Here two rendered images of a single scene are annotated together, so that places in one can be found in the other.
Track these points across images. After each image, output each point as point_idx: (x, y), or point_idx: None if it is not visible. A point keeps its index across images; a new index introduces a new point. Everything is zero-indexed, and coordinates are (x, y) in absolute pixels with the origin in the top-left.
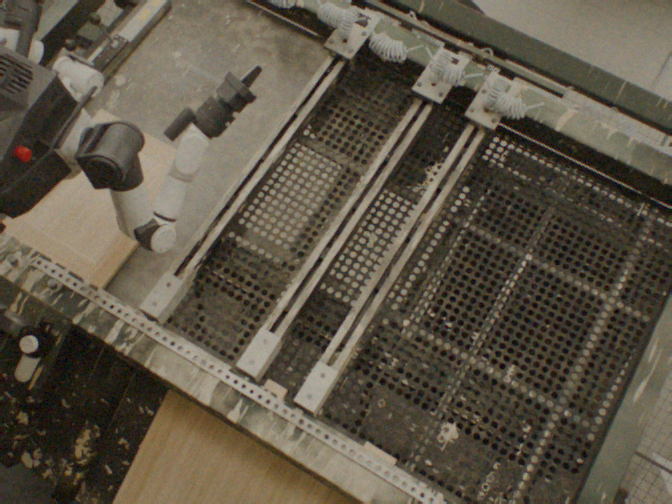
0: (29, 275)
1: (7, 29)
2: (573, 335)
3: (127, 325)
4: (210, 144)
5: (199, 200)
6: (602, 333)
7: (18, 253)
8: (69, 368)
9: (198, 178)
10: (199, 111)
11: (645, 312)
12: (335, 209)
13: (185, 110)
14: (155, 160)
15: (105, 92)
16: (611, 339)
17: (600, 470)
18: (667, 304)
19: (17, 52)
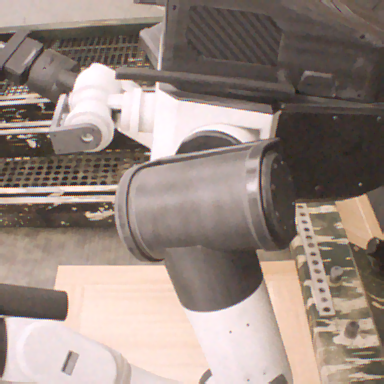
0: (348, 310)
1: (7, 354)
2: None
3: (307, 204)
4: (24, 276)
5: (109, 250)
6: (79, 46)
7: (337, 340)
8: None
9: (79, 265)
10: (61, 66)
11: (53, 41)
12: (53, 159)
13: (66, 72)
14: (82, 308)
15: None
16: (76, 55)
17: None
18: (47, 28)
19: (61, 297)
